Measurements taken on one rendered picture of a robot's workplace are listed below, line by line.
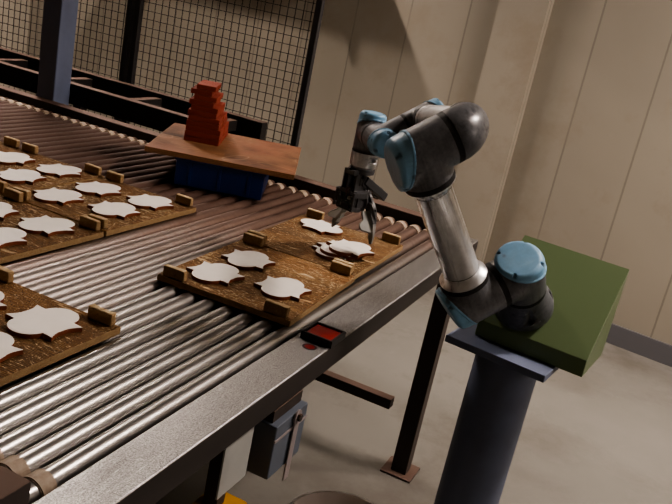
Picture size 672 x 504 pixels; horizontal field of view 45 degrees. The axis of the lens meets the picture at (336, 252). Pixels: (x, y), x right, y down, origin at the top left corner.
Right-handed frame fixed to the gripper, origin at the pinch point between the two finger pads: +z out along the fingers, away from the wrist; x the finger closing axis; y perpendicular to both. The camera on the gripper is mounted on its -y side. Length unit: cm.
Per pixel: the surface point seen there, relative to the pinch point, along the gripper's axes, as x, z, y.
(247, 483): -26, 100, -4
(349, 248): 1.0, 3.3, 1.5
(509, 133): -108, -5, -263
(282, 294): 16.4, 5.3, 41.6
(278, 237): -18.6, 6.2, 10.2
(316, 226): -21.4, 5.3, -8.3
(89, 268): -18, 8, 72
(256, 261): -3.0, 5.3, 32.8
